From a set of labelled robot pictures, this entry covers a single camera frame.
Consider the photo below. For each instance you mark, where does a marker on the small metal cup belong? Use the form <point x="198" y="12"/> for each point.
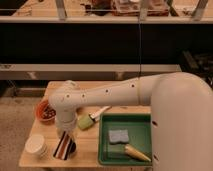
<point x="72" y="149"/>

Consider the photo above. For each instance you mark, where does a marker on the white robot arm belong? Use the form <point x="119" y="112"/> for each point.
<point x="181" y="107"/>

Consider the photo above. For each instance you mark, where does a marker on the wooden table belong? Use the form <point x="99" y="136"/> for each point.
<point x="86" y="157"/>

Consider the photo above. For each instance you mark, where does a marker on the stack of white bowls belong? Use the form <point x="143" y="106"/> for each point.
<point x="36" y="145"/>

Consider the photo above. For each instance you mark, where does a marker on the green silicone brush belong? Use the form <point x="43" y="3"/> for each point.
<point x="87" y="120"/>

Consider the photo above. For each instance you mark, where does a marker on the blue grey sponge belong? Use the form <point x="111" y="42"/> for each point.
<point x="118" y="136"/>

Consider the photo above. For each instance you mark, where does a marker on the orange bowl with beans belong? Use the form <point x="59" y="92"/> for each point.
<point x="44" y="112"/>

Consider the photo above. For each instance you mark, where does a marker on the striped brown white eraser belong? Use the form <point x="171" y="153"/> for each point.
<point x="63" y="148"/>

